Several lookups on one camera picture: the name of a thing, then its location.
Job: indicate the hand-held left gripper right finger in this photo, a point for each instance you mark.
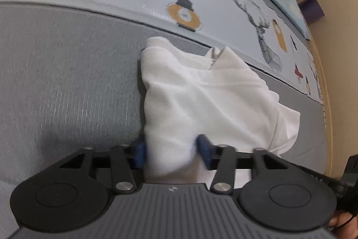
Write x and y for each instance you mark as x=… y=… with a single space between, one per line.
x=204 y=151

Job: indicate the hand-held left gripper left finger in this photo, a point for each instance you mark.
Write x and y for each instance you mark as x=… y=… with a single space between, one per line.
x=140 y=155

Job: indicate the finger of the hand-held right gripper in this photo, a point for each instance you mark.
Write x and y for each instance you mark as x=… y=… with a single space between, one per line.
x=324 y=177

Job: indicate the white garment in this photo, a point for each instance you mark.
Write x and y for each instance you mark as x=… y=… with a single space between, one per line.
x=209 y=96

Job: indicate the person's right hand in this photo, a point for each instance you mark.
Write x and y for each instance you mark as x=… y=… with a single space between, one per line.
x=341 y=221

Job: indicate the grey deer print bed sheet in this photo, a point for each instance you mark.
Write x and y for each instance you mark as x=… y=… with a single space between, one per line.
x=70 y=73

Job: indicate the purple bag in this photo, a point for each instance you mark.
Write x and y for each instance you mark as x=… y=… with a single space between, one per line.
x=311 y=8

